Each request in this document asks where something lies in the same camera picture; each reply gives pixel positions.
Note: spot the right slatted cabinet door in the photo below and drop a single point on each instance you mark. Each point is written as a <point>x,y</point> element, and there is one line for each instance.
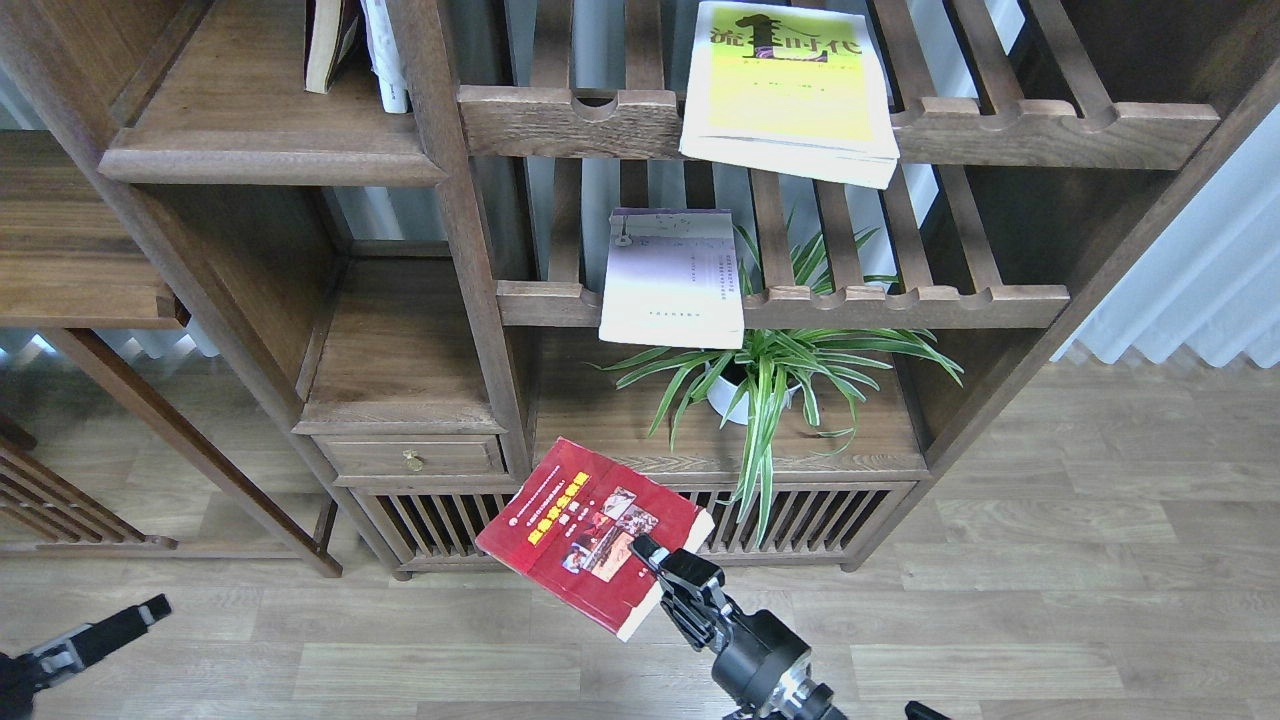
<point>809,523</point>

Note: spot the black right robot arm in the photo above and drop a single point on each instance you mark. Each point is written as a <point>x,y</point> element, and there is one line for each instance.
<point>761,664</point>

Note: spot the yellow cover book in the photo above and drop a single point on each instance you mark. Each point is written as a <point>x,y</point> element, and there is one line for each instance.
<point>793,90</point>

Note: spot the pale purple white book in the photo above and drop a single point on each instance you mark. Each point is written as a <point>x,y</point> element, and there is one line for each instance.
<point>672,279</point>

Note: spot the upright tan book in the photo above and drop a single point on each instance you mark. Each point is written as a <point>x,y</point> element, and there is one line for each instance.
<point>331,31</point>

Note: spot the upright white book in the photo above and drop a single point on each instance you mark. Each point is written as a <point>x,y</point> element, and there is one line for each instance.
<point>385,58</point>

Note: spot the wooden side shelf unit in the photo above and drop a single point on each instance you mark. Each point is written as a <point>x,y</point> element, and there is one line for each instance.
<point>69,270</point>

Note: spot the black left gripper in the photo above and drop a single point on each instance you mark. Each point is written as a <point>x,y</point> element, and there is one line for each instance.
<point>25,676</point>

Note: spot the white plant pot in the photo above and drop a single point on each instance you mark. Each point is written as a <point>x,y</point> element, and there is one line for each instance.
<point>734,377</point>

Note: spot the white curtain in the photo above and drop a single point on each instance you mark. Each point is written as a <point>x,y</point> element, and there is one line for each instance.
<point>1210,282</point>

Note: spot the red cover book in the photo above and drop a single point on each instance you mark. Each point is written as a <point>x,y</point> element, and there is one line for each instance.
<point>570,528</point>

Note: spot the left slatted cabinet door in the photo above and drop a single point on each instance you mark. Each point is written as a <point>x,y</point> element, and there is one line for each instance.
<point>434,531</point>

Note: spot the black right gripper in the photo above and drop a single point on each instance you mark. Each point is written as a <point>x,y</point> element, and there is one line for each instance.
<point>760,663</point>

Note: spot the small wooden drawer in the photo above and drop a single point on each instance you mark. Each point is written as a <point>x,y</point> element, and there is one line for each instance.
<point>412,456</point>

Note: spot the dark wooden bookshelf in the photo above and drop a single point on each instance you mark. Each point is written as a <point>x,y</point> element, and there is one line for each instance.
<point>425,274</point>

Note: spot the slatted cabinet door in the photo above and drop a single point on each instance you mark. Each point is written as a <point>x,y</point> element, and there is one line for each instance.
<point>434,531</point>
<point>809,523</point>

